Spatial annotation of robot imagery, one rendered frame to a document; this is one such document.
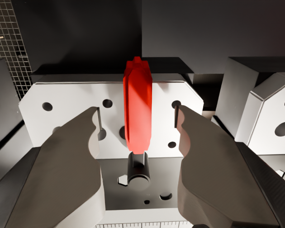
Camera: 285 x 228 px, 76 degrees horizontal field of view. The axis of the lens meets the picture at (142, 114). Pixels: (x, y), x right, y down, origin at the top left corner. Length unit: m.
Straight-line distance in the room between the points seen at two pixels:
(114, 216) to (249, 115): 0.20
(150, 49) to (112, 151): 0.55
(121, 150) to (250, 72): 0.14
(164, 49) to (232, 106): 0.50
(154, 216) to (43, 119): 0.18
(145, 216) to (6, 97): 0.22
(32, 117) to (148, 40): 0.56
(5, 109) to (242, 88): 0.26
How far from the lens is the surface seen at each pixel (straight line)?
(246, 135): 0.20
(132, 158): 0.16
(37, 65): 0.19
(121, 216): 0.27
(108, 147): 0.17
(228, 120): 0.24
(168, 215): 0.27
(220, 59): 0.77
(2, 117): 0.26
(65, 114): 0.16
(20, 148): 0.28
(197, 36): 0.72
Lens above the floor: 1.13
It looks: 30 degrees up
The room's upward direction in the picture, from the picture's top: 180 degrees counter-clockwise
